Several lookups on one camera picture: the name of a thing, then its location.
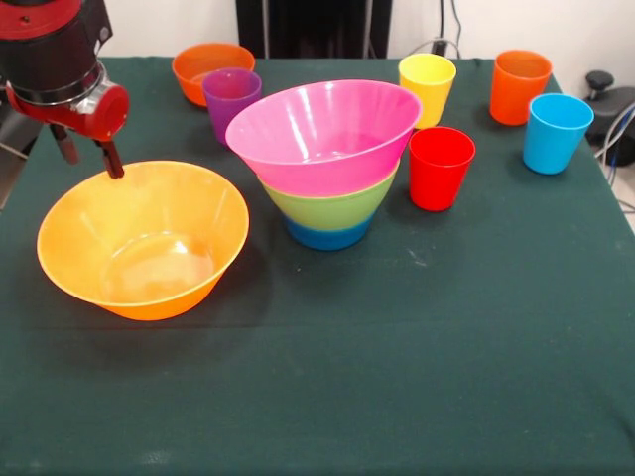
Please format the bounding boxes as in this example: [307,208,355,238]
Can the orange cup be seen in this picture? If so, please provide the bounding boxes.
[489,49,554,127]

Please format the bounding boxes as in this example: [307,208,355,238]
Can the black round knob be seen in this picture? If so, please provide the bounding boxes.
[584,70,616,102]

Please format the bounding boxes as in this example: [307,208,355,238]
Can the green bowl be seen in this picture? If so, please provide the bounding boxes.
[260,161,402,232]

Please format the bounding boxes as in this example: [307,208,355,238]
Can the blue cup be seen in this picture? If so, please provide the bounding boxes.
[522,93,595,176]

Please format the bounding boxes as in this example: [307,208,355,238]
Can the dark green table cloth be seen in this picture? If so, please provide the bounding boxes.
[0,55,635,476]

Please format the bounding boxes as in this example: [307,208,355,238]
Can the black round base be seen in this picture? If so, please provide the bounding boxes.
[587,86,635,168]
[0,106,46,145]

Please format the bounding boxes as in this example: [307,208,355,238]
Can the black hanging cable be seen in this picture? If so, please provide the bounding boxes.
[448,0,465,59]

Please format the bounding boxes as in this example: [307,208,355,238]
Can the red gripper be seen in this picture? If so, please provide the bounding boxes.
[5,81,130,180]

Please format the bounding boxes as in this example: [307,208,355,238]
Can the purple cup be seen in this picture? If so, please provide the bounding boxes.
[201,67,263,148]

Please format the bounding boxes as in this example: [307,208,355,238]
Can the small dark orange bowl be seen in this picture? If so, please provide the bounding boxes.
[172,42,257,108]

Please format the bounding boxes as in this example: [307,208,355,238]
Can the red cup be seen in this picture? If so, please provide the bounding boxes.
[408,126,477,213]

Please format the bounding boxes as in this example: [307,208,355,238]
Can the yellow cup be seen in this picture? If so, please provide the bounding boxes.
[398,53,457,130]

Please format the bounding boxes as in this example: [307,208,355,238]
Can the blue bowl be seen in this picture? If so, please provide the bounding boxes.
[283,217,374,252]

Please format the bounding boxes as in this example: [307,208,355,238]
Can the large orange bowl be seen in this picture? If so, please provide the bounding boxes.
[37,159,251,322]

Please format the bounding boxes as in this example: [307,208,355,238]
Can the white cable bundle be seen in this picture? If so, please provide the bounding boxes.
[593,101,635,170]

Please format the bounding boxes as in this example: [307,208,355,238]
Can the large pink bowl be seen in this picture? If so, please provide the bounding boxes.
[225,78,423,198]

